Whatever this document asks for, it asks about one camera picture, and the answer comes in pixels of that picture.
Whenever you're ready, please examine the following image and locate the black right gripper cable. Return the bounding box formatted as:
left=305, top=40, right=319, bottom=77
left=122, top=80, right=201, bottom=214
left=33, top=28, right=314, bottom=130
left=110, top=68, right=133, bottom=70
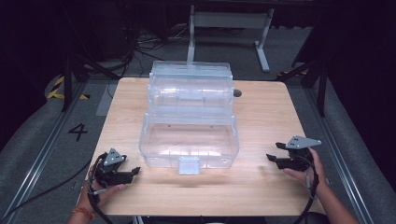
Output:
left=293, top=155, right=320, bottom=224

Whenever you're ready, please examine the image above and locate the person's right hand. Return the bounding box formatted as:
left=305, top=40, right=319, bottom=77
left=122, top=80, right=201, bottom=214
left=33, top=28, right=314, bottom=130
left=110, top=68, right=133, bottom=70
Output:
left=282, top=147, right=330, bottom=196

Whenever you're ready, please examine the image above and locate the person's left hand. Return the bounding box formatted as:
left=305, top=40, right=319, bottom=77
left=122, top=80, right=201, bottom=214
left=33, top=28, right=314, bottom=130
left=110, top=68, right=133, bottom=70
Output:
left=76, top=167, right=128, bottom=213

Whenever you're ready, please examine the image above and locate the white metal stand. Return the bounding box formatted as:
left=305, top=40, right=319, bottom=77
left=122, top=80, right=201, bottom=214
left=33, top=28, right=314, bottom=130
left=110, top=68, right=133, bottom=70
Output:
left=185, top=4, right=276, bottom=74

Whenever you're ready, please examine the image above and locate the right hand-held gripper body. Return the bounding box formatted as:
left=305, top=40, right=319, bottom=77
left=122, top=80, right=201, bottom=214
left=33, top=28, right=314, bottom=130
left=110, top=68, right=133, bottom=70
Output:
left=285, top=134, right=322, bottom=173

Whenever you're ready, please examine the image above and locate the orange beaded bracelet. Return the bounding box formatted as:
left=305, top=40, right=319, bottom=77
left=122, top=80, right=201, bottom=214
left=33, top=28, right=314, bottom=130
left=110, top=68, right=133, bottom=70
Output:
left=71, top=206, right=96, bottom=220

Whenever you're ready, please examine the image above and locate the clear plastic storage box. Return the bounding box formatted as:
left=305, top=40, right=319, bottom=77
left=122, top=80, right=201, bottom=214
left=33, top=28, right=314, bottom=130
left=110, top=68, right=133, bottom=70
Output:
left=138, top=60, right=241, bottom=176

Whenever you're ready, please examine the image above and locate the black floor cable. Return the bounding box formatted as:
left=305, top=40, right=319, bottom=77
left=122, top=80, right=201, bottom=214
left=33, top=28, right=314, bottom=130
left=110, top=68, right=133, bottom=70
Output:
left=0, top=158, right=93, bottom=220

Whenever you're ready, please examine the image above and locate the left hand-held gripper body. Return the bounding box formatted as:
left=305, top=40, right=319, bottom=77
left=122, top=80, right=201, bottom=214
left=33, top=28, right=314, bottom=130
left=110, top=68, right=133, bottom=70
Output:
left=90, top=147, right=129, bottom=189

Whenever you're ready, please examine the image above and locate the black tripod stand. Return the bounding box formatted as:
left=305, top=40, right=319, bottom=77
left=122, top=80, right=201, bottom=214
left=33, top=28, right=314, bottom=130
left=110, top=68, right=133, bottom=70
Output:
left=276, top=58, right=330, bottom=119
left=60, top=50, right=121, bottom=113

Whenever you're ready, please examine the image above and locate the bundle of black floor cables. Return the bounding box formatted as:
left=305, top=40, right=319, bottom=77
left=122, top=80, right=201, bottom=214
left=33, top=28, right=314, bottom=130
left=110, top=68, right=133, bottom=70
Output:
left=122, top=26, right=198, bottom=79

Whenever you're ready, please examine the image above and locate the metal floor rail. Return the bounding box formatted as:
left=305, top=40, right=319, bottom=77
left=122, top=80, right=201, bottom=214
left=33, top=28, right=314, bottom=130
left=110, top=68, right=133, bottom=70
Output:
left=0, top=83, right=89, bottom=220
left=303, top=88, right=376, bottom=224

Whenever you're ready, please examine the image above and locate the yellow black floor tape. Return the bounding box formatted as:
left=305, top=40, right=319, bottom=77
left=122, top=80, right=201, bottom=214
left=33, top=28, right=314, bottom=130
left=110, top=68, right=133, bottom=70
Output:
left=46, top=76, right=92, bottom=101

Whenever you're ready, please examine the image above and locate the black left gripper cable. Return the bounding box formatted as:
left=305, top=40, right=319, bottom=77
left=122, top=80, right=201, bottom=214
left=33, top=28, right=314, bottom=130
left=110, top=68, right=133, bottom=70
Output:
left=86, top=186, right=115, bottom=224

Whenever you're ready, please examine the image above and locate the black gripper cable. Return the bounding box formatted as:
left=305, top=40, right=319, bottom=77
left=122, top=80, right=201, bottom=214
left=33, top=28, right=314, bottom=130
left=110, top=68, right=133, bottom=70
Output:
left=293, top=155, right=320, bottom=224
left=86, top=186, right=115, bottom=224

